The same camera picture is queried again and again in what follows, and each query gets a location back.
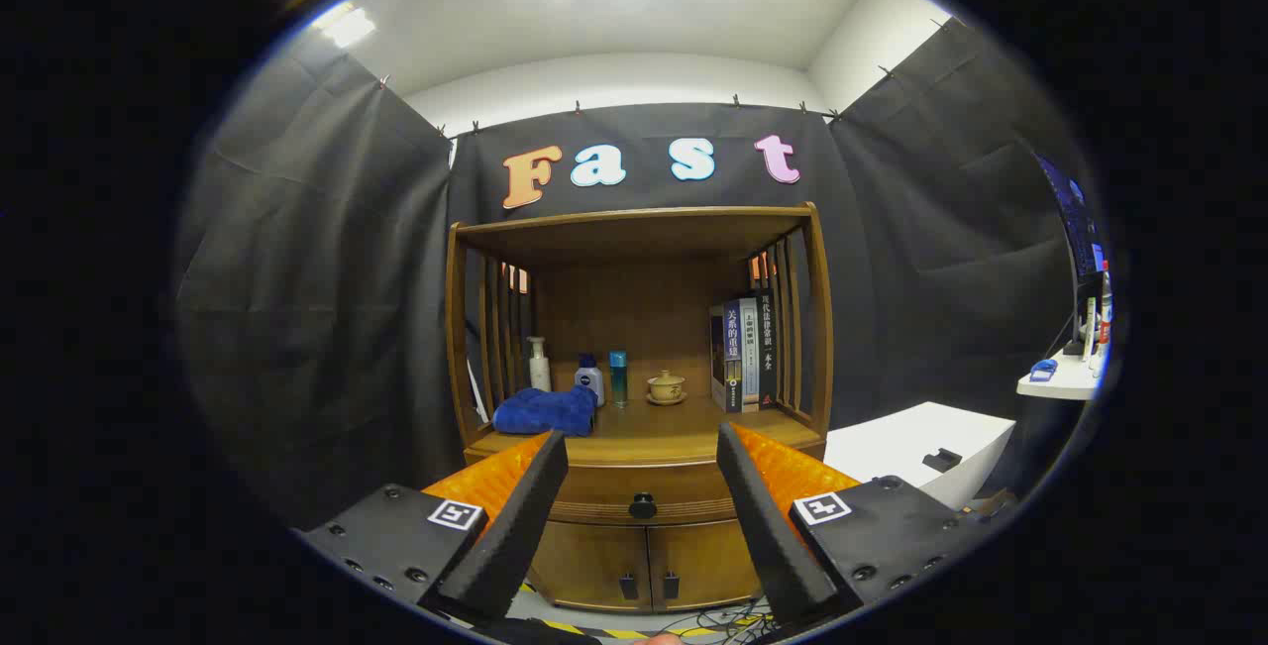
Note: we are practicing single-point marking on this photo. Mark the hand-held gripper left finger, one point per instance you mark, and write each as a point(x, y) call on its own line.
point(515, 526)

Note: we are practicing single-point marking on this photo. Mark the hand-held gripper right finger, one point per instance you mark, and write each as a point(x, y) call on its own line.
point(768, 526)

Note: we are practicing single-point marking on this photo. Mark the brown wooden drawer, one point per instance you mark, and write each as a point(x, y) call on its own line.
point(604, 491)

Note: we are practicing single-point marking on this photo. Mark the wooden cabinet door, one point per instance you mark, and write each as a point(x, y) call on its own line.
point(708, 556)
point(584, 561)

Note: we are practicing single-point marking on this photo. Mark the wooden countertop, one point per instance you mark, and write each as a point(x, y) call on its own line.
point(674, 422)

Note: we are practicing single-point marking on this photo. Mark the white box cabinet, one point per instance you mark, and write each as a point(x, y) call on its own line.
point(892, 442)

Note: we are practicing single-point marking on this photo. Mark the brown wooden cabinet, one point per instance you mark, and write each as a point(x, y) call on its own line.
point(634, 318)

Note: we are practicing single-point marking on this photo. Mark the blue folded towel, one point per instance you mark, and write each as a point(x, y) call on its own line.
point(540, 412)

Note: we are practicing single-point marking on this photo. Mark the yellow black floor tape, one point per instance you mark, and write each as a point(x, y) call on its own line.
point(619, 634)

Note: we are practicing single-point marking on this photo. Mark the white pump bottle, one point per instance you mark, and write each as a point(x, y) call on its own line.
point(540, 373)

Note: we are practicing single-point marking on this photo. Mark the white bottle with blue cap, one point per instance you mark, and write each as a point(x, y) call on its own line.
point(591, 385)

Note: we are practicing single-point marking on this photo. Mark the yellow lidded teacup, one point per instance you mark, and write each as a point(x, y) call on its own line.
point(666, 388)

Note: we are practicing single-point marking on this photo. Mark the book with blue spine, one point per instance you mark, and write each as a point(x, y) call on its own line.
point(728, 358)

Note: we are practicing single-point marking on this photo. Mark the book with white spine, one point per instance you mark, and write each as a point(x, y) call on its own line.
point(750, 353)

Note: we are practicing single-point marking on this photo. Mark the clear blue bottle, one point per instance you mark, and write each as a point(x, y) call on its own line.
point(618, 377)

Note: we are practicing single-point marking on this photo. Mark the small black device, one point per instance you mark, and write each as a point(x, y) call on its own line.
point(941, 460)

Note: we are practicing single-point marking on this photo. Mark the small blue object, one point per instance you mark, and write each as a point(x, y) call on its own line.
point(1043, 370)

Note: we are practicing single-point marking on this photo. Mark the black backdrop cloth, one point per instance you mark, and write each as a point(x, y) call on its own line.
point(317, 278)

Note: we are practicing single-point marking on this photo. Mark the white side desk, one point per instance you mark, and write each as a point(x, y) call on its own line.
point(1065, 382)

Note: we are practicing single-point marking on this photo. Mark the computer monitor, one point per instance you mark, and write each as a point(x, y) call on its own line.
point(1080, 229)

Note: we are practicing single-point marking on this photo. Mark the small ceiling light panel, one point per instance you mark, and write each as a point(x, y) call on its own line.
point(347, 26)

